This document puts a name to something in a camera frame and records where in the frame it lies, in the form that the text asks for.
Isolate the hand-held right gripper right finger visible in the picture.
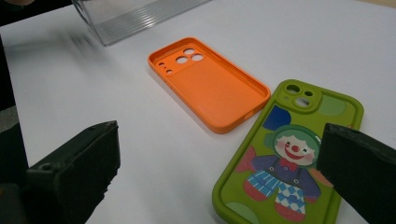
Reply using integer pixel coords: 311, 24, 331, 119
317, 122, 396, 224

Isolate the orange phone case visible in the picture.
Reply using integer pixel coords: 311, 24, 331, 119
147, 36, 272, 135

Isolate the clear plastic rack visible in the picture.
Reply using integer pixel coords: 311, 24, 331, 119
72, 0, 213, 47

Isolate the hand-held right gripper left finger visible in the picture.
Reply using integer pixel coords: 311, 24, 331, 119
24, 120, 121, 224

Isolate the green clown phone case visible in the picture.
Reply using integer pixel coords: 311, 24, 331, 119
212, 78, 364, 224

